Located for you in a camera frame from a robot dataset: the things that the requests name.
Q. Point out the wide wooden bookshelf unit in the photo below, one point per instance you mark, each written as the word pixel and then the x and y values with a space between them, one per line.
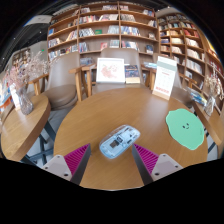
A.
pixel 103 26

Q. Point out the white framed floral picture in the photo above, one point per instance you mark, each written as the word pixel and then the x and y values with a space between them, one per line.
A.
pixel 110 70

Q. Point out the transparent blue computer mouse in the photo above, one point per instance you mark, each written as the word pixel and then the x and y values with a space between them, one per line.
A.
pixel 119 141

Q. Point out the light blue book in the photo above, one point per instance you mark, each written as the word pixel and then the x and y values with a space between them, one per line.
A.
pixel 150 65

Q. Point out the stack of colourful magazines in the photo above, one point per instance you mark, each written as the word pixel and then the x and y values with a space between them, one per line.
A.
pixel 197 97

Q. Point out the glass vase with pink flowers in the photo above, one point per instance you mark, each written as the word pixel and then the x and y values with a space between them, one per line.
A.
pixel 25 101

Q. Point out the dark cover book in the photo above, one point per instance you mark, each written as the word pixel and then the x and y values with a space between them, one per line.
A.
pixel 132 73

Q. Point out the green smiley mouse pad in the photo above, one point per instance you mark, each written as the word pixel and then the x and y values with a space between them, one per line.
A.
pixel 185 128

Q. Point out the white standing desk calendar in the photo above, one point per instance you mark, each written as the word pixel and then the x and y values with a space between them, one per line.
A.
pixel 164 80

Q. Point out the brown padded wooden armchair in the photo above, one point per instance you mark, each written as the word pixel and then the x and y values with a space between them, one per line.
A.
pixel 61 88
pixel 116 53
pixel 182 93

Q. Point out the round wooden side table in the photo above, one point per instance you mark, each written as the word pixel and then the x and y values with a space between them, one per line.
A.
pixel 213 125
pixel 23 130

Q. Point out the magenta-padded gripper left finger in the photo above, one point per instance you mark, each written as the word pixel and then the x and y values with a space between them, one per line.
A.
pixel 75 159

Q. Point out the small distant bookshelf unit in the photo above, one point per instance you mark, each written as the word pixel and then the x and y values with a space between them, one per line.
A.
pixel 20 57

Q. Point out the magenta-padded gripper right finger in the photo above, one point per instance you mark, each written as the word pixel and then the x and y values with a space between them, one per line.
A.
pixel 148 160

